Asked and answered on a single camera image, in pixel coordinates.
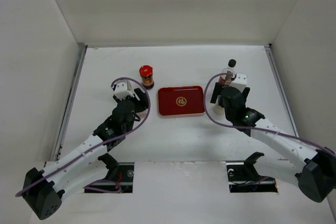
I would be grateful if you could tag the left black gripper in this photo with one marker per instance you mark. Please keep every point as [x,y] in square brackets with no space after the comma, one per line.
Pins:
[142,98]

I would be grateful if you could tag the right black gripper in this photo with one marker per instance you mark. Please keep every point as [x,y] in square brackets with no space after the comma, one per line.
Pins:
[217,91]

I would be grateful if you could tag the tall black cap bottle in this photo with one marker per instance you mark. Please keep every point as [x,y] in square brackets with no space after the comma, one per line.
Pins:
[228,73]

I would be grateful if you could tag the red lid sauce jar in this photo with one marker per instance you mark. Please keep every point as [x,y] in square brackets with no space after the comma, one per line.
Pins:
[146,74]

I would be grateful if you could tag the pink lid jar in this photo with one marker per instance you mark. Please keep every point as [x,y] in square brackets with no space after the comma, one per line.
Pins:
[142,114]

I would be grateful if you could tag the white black cap bottle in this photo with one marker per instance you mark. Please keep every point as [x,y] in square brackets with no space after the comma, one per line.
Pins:
[219,110]

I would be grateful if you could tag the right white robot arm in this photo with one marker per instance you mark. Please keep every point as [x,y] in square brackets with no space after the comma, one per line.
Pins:
[313,170]

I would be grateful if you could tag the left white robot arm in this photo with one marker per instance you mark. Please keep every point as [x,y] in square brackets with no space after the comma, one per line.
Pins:
[45,190]

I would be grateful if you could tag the red rectangular tray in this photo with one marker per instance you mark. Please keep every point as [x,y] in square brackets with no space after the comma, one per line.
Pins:
[180,101]

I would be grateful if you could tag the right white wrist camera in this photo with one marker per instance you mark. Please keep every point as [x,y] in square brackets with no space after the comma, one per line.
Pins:
[240,81]

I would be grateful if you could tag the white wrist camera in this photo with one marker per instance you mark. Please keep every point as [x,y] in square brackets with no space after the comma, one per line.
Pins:
[123,89]
[240,81]

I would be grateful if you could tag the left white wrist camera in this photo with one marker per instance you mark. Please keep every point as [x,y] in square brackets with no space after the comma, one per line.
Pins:
[123,89]

